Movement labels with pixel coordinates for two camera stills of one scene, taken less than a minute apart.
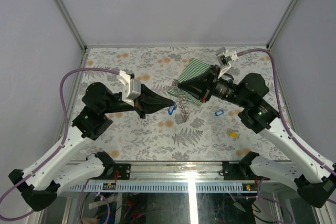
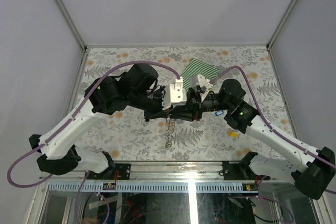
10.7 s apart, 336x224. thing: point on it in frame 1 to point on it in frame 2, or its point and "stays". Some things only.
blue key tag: [219, 113] stays
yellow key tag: [232, 134] stays
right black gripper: [194, 86] to [192, 110]
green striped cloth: [194, 68] stays
